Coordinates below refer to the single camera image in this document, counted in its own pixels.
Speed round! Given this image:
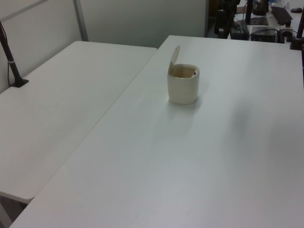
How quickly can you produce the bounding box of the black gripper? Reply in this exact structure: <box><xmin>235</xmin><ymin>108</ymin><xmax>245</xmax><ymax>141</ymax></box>
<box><xmin>214</xmin><ymin>0</ymin><xmax>239</xmax><ymax>37</ymax></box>

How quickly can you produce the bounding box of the cream trash bin with flip lid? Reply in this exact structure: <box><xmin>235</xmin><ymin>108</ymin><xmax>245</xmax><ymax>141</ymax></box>
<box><xmin>167</xmin><ymin>45</ymin><xmax>200</xmax><ymax>105</ymax></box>

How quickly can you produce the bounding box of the dark box with green part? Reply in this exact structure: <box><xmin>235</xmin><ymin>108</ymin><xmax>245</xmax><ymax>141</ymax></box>
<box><xmin>229</xmin><ymin>20</ymin><xmax>250</xmax><ymax>40</ymax></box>

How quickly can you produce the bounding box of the black monitor stand pole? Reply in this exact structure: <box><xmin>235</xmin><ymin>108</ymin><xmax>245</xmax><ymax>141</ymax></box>
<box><xmin>244</xmin><ymin>0</ymin><xmax>254</xmax><ymax>25</ymax></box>

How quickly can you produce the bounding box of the black flat pad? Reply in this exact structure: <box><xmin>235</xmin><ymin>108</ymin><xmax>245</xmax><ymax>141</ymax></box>
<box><xmin>250</xmin><ymin>17</ymin><xmax>269</xmax><ymax>26</ymax></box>

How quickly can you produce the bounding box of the dark round container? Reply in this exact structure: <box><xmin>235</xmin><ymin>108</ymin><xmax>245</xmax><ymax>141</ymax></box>
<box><xmin>252</xmin><ymin>0</ymin><xmax>269</xmax><ymax>16</ymax></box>

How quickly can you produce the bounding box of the black electronics box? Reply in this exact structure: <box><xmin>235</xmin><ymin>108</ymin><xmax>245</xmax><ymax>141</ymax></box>
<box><xmin>251</xmin><ymin>26</ymin><xmax>279</xmax><ymax>43</ymax></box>

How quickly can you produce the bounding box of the black keyboard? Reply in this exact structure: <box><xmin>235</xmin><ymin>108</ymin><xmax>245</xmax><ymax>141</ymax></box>
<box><xmin>270</xmin><ymin>6</ymin><xmax>294</xmax><ymax>25</ymax></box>

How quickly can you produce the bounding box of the black camera pole with clamp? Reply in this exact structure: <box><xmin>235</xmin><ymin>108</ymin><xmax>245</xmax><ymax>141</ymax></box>
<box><xmin>289</xmin><ymin>0</ymin><xmax>304</xmax><ymax>51</ymax></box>

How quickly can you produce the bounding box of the grey partition frame post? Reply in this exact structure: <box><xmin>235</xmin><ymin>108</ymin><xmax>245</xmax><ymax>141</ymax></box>
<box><xmin>73</xmin><ymin>0</ymin><xmax>89</xmax><ymax>42</ymax></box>

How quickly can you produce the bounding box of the black camera pole with base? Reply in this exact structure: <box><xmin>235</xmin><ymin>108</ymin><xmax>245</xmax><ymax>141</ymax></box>
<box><xmin>0</xmin><ymin>20</ymin><xmax>29</xmax><ymax>88</ymax></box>

